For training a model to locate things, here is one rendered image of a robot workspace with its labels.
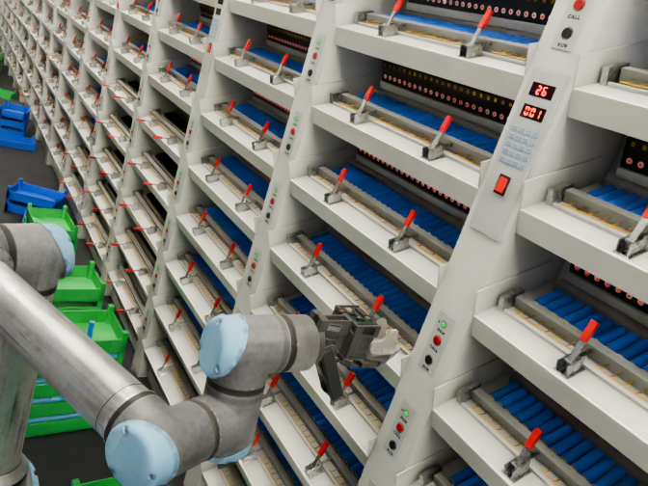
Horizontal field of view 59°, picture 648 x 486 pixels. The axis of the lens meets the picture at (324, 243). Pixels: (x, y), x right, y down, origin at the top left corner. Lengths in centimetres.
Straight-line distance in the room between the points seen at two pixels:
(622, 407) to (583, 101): 45
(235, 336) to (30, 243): 53
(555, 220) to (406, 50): 51
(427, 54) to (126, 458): 90
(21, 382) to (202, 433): 62
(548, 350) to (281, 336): 43
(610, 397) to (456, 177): 45
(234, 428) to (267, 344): 13
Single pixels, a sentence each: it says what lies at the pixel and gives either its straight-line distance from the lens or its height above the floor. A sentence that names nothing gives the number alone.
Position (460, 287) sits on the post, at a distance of 106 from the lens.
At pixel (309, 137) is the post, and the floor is 126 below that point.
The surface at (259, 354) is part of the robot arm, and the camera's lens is 85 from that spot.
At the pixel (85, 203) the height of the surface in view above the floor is 23.
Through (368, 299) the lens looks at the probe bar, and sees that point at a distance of 133.
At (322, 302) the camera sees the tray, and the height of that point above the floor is 94.
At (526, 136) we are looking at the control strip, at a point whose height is 146.
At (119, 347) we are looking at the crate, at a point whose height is 34.
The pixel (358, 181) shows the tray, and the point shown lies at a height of 121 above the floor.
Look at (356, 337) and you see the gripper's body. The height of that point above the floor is 108.
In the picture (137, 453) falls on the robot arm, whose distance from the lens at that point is 80.
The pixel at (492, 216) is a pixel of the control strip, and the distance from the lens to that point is 102.
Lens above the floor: 149
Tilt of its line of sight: 18 degrees down
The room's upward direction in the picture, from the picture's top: 18 degrees clockwise
